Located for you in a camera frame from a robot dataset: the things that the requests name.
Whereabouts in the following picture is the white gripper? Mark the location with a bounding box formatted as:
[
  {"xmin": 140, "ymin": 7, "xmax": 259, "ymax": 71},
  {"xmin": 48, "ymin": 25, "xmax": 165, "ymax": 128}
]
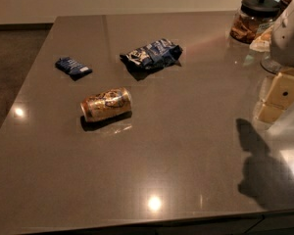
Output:
[{"xmin": 256, "ymin": 0, "xmax": 294, "ymax": 123}]

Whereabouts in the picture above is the orange soda can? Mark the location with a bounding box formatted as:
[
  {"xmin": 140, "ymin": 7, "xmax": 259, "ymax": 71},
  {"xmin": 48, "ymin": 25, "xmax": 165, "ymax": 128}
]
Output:
[{"xmin": 80, "ymin": 87, "xmax": 132, "ymax": 122}]

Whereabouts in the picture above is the glass jar with black lid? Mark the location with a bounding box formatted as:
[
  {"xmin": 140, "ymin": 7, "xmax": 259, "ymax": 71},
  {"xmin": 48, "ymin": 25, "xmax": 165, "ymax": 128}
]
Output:
[{"xmin": 230, "ymin": 0, "xmax": 279, "ymax": 44}]

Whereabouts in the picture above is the large blue chip bag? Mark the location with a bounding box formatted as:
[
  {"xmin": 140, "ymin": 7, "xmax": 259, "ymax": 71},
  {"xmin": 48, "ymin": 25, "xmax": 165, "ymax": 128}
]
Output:
[{"xmin": 120, "ymin": 38, "xmax": 183, "ymax": 71}]

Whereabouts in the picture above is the small blue snack packet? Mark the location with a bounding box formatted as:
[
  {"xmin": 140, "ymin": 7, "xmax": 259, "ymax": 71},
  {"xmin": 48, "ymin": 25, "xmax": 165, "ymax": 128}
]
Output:
[{"xmin": 55, "ymin": 57, "xmax": 92, "ymax": 77}]

